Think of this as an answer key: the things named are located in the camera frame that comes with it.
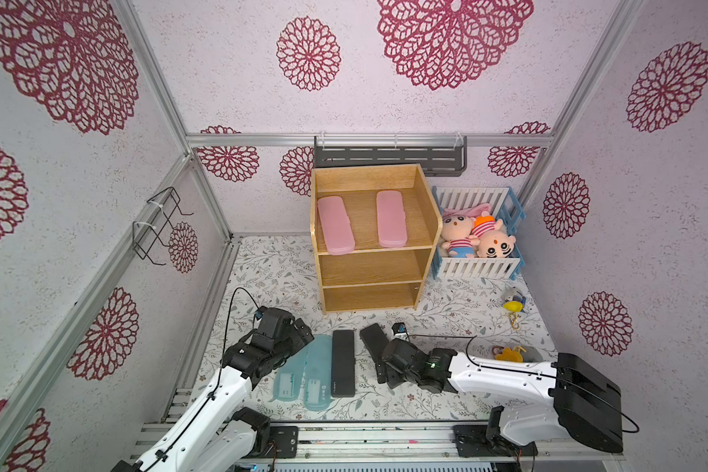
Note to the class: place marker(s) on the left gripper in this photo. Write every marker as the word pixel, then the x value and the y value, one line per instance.
pixel 297 340

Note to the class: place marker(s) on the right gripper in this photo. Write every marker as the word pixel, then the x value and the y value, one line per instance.
pixel 390 359

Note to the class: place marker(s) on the pink pencil case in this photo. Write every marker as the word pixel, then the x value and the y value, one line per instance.
pixel 336 226
pixel 391 219

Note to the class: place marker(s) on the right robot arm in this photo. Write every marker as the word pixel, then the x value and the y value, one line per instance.
pixel 562 400

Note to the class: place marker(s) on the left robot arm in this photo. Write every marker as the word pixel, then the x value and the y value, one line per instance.
pixel 218 429

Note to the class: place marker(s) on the wooden three-tier shelf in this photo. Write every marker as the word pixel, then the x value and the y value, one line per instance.
pixel 373 277

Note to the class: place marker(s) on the yellow duck grey disc toy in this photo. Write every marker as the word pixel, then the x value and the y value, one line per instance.
pixel 516 354

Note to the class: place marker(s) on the orange hat plush doll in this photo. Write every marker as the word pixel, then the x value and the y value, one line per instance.
pixel 492 239

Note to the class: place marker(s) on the pink striped plush doll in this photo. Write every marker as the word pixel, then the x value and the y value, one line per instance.
pixel 458 239

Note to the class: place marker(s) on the blue white toy crib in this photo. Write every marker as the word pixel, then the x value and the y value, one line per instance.
pixel 501 203

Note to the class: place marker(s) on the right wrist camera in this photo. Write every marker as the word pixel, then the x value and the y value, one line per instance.
pixel 400 331

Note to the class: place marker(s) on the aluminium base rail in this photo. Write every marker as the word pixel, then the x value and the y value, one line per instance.
pixel 310 442

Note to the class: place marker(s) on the yellow grey keychain toy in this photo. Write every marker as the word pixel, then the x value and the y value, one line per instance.
pixel 514 303

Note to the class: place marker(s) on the black wire wall rack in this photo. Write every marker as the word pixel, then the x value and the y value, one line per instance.
pixel 147 234

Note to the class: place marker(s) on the grey wall-mounted rack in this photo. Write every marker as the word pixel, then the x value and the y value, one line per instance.
pixel 450 161

